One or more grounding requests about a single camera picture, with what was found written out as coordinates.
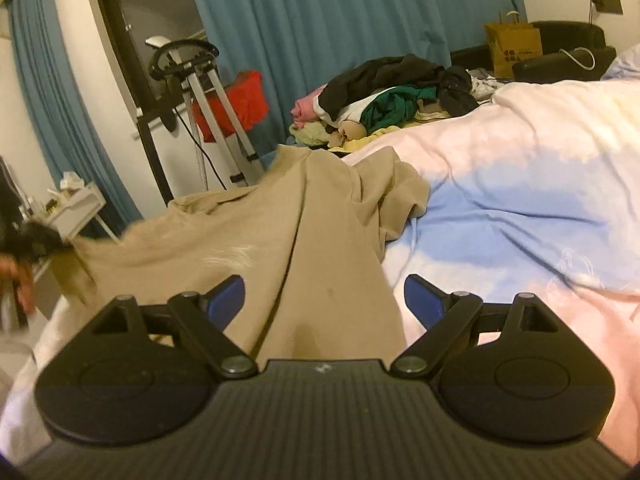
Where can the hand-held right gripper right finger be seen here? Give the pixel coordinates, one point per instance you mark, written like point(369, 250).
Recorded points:
point(419, 296)

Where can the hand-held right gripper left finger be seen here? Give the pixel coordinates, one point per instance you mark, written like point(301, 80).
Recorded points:
point(227, 299)

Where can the tan shirt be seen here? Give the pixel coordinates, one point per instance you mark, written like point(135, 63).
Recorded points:
point(300, 240)

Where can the person's left hand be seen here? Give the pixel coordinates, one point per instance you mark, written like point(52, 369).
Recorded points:
point(20, 285)

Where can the white side table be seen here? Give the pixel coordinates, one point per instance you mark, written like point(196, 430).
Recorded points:
point(75, 210)

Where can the tissue box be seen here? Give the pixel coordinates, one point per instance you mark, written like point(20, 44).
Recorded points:
point(71, 182)

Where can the narrow teal curtain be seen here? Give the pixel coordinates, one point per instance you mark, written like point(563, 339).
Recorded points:
point(55, 110)

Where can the pastel tie-dye blanket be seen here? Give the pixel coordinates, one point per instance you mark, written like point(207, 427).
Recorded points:
point(500, 185)

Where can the beige garment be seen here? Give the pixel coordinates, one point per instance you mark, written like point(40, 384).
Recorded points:
point(350, 132)

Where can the pale yellow cloth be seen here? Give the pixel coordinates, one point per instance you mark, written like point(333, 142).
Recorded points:
point(312, 134)

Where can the green garment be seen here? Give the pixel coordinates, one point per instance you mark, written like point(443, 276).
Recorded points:
point(391, 108)

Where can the white garment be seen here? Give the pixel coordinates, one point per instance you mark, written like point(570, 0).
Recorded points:
point(345, 107)

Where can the red cloth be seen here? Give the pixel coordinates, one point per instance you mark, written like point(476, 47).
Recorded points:
point(248, 97)

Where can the pink garment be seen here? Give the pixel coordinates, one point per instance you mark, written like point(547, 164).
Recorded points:
point(304, 108)

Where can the dark grey garment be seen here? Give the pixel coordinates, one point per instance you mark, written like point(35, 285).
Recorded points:
point(457, 91)

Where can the silver exercise machine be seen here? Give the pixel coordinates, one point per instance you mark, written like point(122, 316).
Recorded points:
point(200, 82)

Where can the black garment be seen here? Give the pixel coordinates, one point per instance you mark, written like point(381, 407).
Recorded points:
point(380, 72)

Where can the brown paper bag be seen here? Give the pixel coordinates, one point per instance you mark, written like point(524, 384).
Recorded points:
point(512, 46)

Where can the black framed door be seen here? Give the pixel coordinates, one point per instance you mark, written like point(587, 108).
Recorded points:
point(150, 0)

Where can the wide teal curtain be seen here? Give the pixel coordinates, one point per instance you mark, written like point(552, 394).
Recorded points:
point(300, 20)

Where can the pale pillow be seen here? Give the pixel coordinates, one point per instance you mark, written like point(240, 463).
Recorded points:
point(624, 62)

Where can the dark wall switch panel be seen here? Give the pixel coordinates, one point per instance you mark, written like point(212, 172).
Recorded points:
point(606, 4)

